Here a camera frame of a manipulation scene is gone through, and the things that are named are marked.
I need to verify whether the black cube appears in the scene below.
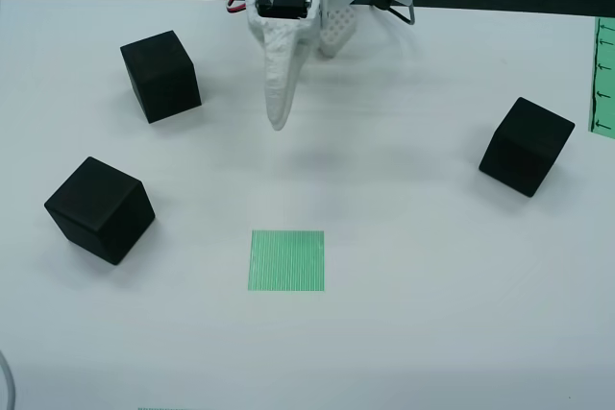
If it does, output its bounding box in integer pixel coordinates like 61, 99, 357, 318
43, 156, 157, 266
478, 96, 577, 198
119, 29, 203, 125

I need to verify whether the green striped square marker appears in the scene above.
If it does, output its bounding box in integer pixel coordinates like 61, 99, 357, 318
247, 229, 327, 293

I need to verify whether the green sheet with arrows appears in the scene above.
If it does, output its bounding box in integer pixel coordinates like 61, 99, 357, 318
588, 15, 615, 135

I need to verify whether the grey camera cable loop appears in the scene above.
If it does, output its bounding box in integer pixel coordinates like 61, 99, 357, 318
383, 1, 416, 26

